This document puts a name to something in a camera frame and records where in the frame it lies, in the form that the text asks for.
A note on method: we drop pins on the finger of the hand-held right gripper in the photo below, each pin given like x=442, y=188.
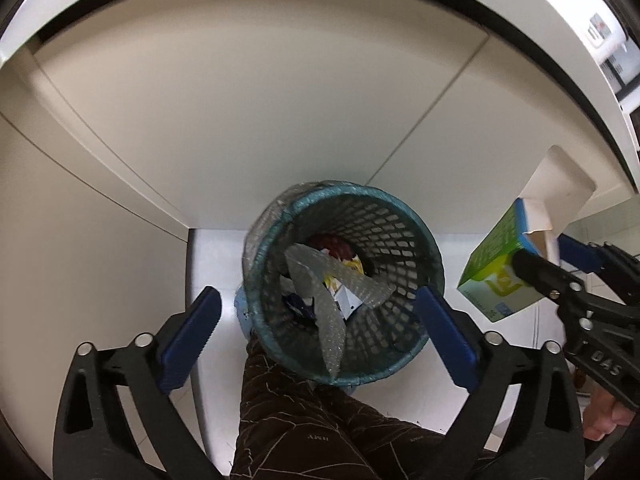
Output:
x=580, y=255
x=535, y=270

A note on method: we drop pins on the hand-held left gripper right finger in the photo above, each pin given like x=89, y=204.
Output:
x=447, y=340

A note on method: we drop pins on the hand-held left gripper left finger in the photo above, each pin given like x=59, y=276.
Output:
x=192, y=335

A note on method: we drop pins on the green cardboard box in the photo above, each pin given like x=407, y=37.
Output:
x=495, y=270

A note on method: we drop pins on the blue snack wrapper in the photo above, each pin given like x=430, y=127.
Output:
x=297, y=305

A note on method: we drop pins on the dark mesh trash basket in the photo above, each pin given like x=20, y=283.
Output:
x=400, y=240

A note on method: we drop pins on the yellow snack wrapper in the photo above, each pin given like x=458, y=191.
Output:
x=352, y=262

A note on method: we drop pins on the clear bubble wrap sheet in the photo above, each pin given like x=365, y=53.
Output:
x=325, y=330

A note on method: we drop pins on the red mesh net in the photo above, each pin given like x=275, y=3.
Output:
x=332, y=247

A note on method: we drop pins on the person's right hand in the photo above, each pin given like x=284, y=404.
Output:
x=607, y=410

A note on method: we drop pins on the person's brown patterned pants leg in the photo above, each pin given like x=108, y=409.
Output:
x=300, y=430

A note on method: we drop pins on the beige base cabinet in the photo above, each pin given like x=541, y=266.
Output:
x=250, y=125

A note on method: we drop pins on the white flowered rice cooker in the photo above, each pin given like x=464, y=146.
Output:
x=590, y=10

